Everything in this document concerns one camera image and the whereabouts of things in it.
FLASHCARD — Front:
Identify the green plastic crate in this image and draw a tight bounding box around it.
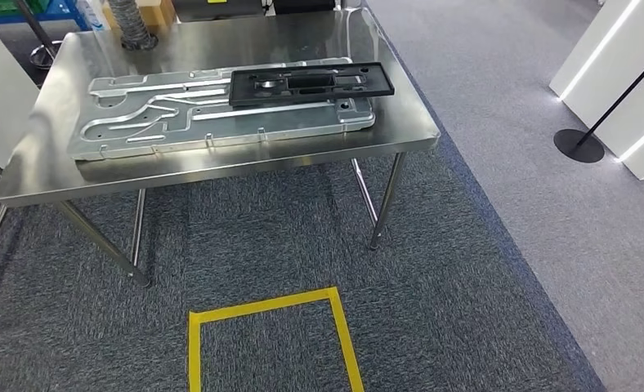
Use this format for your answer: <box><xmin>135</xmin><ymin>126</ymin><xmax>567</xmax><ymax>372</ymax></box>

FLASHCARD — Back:
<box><xmin>0</xmin><ymin>0</ymin><xmax>50</xmax><ymax>15</ymax></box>

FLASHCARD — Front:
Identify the blue rack with green crates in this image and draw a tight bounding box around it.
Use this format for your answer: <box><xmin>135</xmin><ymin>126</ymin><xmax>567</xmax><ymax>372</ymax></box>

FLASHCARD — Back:
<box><xmin>0</xmin><ymin>0</ymin><xmax>92</xmax><ymax>32</ymax></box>

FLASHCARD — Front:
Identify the yellow floor tape square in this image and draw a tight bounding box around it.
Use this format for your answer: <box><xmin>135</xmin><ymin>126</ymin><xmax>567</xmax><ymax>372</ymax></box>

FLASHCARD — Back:
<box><xmin>187</xmin><ymin>287</ymin><xmax>366</xmax><ymax>392</ymax></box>

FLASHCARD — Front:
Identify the white spray bottle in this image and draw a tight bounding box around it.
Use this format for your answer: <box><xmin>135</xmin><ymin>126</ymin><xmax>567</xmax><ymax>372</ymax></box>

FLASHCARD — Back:
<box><xmin>75</xmin><ymin>0</ymin><xmax>108</xmax><ymax>32</ymax></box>

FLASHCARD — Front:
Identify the black plastic frame part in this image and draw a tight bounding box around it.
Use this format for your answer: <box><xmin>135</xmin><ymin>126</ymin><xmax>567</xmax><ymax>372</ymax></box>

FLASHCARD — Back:
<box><xmin>228</xmin><ymin>60</ymin><xmax>396</xmax><ymax>108</ymax></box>

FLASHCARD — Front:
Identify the grey ribbed flexible hose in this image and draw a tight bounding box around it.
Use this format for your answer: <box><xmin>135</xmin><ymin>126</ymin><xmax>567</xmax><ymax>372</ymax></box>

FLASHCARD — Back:
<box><xmin>106</xmin><ymin>0</ymin><xmax>159</xmax><ymax>51</ymax></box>

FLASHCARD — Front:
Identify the white panel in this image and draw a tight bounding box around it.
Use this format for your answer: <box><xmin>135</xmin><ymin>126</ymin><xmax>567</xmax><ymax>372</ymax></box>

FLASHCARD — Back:
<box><xmin>0</xmin><ymin>11</ymin><xmax>42</xmax><ymax>170</ymax></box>

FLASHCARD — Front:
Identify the black stanchion with round base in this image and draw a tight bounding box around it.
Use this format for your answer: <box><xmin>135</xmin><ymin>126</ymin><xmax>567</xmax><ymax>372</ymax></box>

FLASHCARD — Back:
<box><xmin>552</xmin><ymin>46</ymin><xmax>644</xmax><ymax>164</ymax></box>

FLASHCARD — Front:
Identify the cardboard box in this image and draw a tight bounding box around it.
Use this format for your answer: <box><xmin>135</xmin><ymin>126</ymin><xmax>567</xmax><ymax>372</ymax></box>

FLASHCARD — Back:
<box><xmin>135</xmin><ymin>0</ymin><xmax>178</xmax><ymax>34</ymax></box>

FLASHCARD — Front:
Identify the grey laptop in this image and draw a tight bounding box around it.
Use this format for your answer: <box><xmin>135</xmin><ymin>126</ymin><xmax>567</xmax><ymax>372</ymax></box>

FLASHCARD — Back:
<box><xmin>171</xmin><ymin>0</ymin><xmax>267</xmax><ymax>24</ymax></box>

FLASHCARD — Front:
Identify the machined aluminium plate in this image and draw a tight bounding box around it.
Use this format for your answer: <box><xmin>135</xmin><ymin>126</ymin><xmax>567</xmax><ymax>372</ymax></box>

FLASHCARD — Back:
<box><xmin>66</xmin><ymin>56</ymin><xmax>378</xmax><ymax>162</ymax></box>

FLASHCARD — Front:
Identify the stainless steel workbench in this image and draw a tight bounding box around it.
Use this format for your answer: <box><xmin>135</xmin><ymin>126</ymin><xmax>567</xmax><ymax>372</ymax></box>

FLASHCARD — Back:
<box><xmin>0</xmin><ymin>5</ymin><xmax>442</xmax><ymax>287</ymax></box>

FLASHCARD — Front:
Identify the metal stanchion with round base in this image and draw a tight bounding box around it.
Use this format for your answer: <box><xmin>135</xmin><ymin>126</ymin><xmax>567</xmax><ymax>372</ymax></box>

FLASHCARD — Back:
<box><xmin>13</xmin><ymin>0</ymin><xmax>63</xmax><ymax>70</ymax></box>

